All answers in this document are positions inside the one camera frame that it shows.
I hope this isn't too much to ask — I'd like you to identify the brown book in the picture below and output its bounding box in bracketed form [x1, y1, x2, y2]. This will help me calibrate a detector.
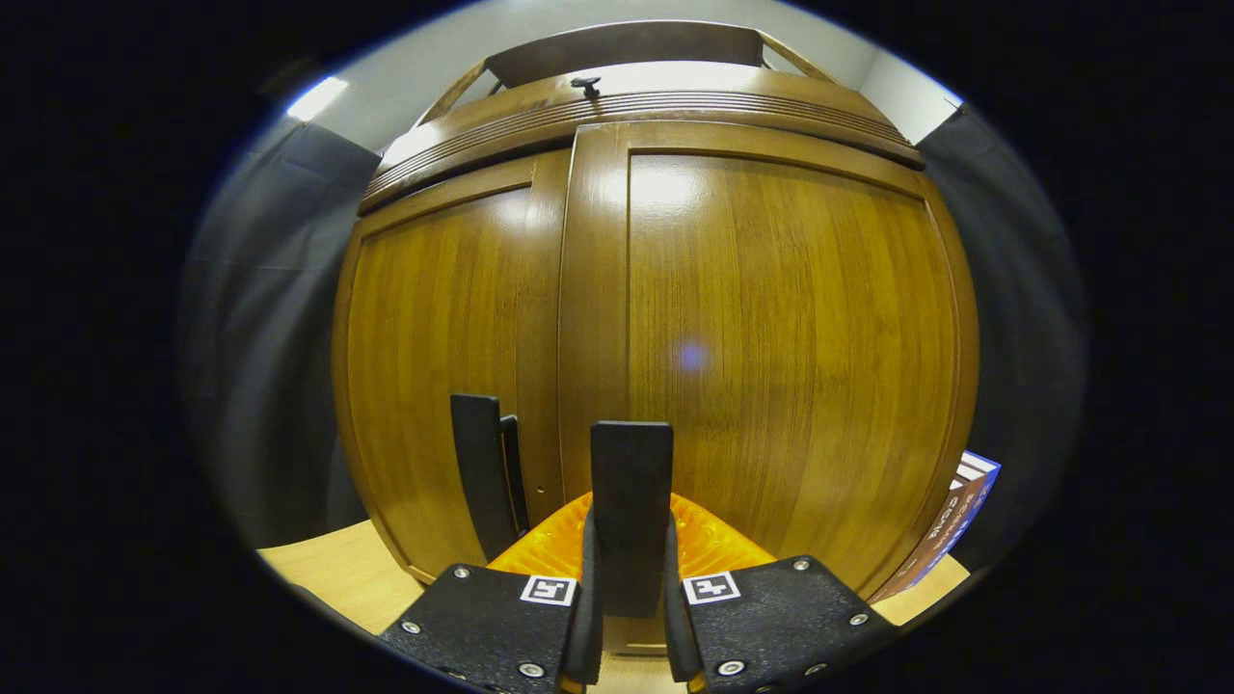
[872, 472, 989, 603]

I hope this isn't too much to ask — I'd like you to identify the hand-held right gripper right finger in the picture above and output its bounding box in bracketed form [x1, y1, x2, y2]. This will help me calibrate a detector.
[661, 492, 898, 694]

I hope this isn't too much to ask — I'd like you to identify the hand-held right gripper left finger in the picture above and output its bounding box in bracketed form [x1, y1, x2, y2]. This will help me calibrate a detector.
[378, 492, 606, 694]

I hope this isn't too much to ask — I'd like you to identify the wooden shoe cabinet door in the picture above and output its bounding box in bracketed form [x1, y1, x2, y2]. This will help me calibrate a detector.
[333, 149, 572, 584]
[557, 120, 980, 656]

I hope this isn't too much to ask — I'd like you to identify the black backdrop cloth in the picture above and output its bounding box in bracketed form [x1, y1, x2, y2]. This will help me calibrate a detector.
[178, 106, 1090, 570]

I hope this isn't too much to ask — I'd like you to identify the black door handle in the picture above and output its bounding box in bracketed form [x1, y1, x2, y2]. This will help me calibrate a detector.
[450, 393, 530, 562]
[590, 421, 674, 618]

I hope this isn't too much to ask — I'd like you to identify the wooden double-door shoe cabinet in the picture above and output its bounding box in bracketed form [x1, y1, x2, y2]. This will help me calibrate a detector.
[331, 19, 981, 658]

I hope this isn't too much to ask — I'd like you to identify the ceiling strip light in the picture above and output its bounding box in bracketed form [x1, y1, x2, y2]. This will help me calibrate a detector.
[286, 76, 350, 122]

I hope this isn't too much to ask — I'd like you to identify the wooden cabinet drawer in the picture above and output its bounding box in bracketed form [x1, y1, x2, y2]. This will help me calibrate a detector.
[359, 60, 926, 215]

